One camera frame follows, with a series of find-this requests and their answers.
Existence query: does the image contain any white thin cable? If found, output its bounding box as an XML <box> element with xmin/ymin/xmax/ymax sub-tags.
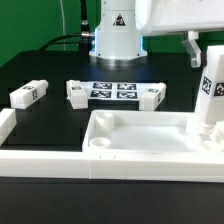
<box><xmin>59</xmin><ymin>0</ymin><xmax>67</xmax><ymax>52</ymax></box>

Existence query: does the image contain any fiducial marker sheet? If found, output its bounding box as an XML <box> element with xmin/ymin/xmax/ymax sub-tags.
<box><xmin>81</xmin><ymin>81</ymin><xmax>158</xmax><ymax>101</ymax></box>

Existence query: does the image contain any black cable with connector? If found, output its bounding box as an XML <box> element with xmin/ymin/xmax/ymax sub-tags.
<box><xmin>38</xmin><ymin>0</ymin><xmax>98</xmax><ymax>52</ymax></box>

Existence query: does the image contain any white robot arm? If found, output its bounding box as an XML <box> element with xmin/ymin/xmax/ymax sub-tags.
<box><xmin>89</xmin><ymin>0</ymin><xmax>224</xmax><ymax>67</ymax></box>

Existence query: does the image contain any white U-shaped fence frame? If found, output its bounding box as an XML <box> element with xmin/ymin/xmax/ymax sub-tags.
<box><xmin>0</xmin><ymin>108</ymin><xmax>224</xmax><ymax>184</ymax></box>

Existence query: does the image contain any white desk tabletop tray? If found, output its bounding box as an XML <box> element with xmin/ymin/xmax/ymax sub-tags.
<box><xmin>82</xmin><ymin>110</ymin><xmax>224</xmax><ymax>153</ymax></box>

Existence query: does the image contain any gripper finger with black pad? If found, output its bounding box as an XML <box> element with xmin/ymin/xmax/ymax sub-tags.
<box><xmin>182</xmin><ymin>31</ymin><xmax>201</xmax><ymax>68</ymax></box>

